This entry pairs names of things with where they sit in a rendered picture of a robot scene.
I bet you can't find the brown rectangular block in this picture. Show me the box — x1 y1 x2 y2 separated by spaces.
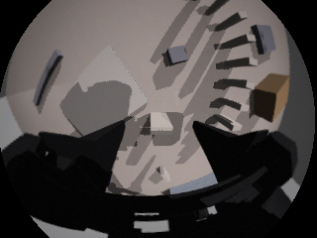
253 73 290 123

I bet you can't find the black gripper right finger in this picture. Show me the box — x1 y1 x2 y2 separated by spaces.
193 122 269 182

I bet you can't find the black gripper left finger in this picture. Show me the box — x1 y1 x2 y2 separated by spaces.
39 120 126 193

